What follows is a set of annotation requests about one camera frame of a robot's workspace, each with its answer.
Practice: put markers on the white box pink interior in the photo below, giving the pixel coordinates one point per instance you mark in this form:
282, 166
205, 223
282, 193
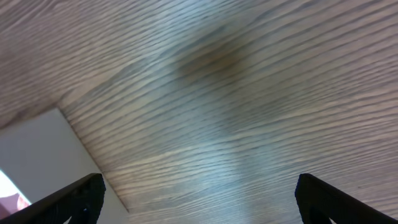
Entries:
43, 155

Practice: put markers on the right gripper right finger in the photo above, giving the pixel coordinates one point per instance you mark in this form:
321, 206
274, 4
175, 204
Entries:
321, 203

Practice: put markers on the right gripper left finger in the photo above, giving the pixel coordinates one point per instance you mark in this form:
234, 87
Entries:
79, 203

